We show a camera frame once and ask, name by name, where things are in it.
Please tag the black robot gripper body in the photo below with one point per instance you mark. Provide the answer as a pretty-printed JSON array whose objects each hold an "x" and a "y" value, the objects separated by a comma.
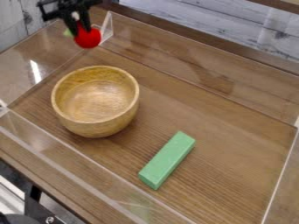
[{"x": 52, "y": 8}]

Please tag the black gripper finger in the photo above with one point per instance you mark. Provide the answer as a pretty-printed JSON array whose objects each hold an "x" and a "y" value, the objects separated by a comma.
[
  {"x": 84, "y": 19},
  {"x": 69, "y": 21}
]

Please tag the red plush strawberry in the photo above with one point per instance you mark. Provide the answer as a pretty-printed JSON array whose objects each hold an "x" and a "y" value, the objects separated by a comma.
[{"x": 85, "y": 39}]

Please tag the wooden bowl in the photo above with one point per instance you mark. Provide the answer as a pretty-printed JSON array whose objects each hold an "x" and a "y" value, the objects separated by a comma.
[{"x": 95, "y": 100}]

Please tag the clear acrylic tray walls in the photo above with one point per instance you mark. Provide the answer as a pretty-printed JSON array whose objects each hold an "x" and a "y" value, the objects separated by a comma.
[{"x": 236, "y": 105}]

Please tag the green rectangular block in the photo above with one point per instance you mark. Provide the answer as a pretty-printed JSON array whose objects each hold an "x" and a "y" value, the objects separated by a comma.
[{"x": 165, "y": 160}]

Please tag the black table leg bracket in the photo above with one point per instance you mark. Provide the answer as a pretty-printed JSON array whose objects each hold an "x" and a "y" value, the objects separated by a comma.
[{"x": 20, "y": 208}]

